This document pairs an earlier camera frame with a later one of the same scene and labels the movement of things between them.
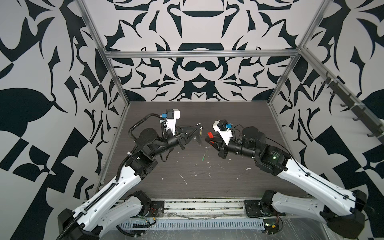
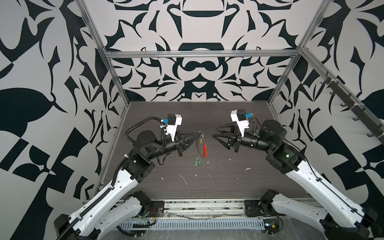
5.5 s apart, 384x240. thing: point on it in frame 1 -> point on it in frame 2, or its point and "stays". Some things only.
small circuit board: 271,226 stays
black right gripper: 222,147 -> 236,141
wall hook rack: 353,104 stays
